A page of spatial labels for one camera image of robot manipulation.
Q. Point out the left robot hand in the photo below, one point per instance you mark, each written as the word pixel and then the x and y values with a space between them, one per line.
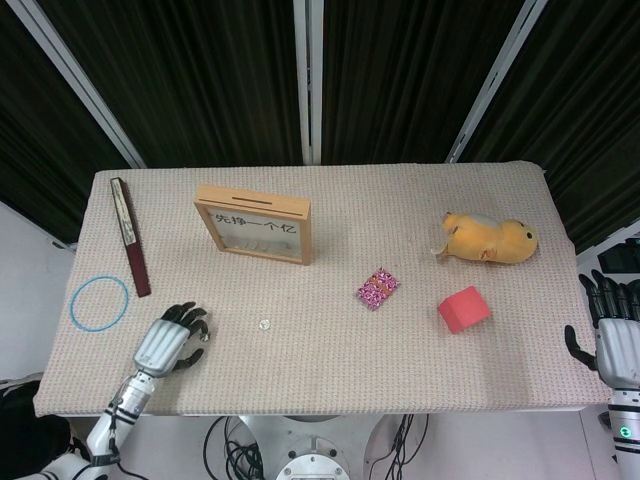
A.
pixel 160 345

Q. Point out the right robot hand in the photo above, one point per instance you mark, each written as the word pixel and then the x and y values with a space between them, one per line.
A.
pixel 620 350

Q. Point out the silver coin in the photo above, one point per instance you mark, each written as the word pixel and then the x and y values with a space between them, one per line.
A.
pixel 263 325

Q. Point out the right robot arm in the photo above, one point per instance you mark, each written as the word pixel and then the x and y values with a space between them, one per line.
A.
pixel 627 435

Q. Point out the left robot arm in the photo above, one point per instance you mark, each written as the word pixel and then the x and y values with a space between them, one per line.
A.
pixel 130 395

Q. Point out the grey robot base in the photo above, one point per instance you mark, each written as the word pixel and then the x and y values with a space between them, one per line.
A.
pixel 310 450

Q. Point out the wooden framed money box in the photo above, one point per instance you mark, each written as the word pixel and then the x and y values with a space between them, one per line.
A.
pixel 255 230

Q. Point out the black equipment case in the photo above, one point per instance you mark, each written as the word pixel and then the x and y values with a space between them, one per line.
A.
pixel 620 260

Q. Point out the dark red folded fan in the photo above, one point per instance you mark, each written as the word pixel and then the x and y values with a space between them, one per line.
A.
pixel 131 235

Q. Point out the beige woven tablecloth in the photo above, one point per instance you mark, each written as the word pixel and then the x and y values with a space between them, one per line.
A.
pixel 320 360

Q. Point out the pink foam cube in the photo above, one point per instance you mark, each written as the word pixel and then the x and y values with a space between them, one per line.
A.
pixel 464 310

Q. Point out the person in black trousers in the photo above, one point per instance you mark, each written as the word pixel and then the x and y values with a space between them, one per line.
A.
pixel 25 435

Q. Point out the yellow plush toy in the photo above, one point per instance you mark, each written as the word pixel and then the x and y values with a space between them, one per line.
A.
pixel 492 240

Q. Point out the pink patterned card deck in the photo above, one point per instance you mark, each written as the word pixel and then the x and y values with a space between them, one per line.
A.
pixel 378 289

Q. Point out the black pleated curtain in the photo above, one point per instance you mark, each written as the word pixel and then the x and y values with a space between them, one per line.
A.
pixel 210 75

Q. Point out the white frame post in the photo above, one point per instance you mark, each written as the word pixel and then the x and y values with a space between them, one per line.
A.
pixel 307 75
pixel 499 75
pixel 80 75

